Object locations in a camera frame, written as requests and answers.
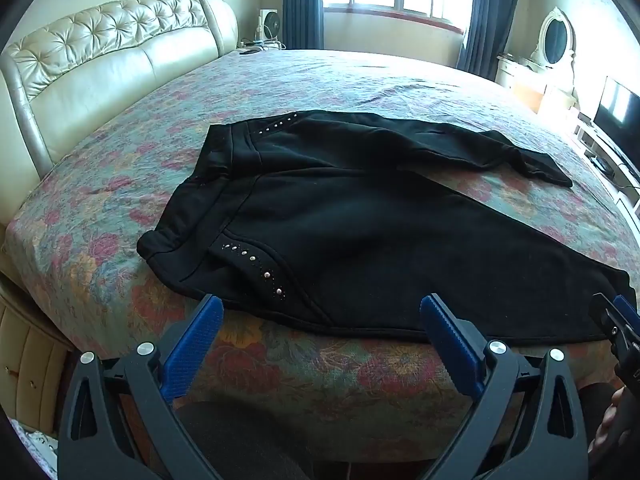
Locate black flat television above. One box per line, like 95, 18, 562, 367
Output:
592, 76, 640, 153

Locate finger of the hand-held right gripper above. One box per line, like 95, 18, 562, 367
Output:
613, 295, 640, 333
588, 293, 627, 348

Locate floral bedspread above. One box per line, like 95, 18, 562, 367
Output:
2, 49, 640, 461

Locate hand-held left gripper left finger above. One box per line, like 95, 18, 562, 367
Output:
57, 294, 224, 480

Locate dark blue curtain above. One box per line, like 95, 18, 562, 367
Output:
456, 0, 523, 81
282, 0, 325, 51

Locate tangle of cables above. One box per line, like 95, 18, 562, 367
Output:
240, 37, 286, 55

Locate white box fan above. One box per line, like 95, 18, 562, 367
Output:
258, 8, 282, 43

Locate white television stand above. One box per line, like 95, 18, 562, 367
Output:
570, 110, 640, 221

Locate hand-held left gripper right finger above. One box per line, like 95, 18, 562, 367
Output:
419, 294, 593, 480

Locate white vanity dresser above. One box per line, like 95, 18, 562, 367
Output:
495, 52, 576, 116

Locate person's right hand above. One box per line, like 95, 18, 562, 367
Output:
587, 387, 633, 468

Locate black studded pants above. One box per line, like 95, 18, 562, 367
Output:
136, 109, 636, 343

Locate cream tufted nightstand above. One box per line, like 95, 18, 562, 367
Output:
0, 285, 76, 436

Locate white oval vanity mirror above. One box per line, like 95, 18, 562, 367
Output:
530, 6, 576, 68

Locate cream tufted leather headboard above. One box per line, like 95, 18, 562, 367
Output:
0, 0, 240, 226

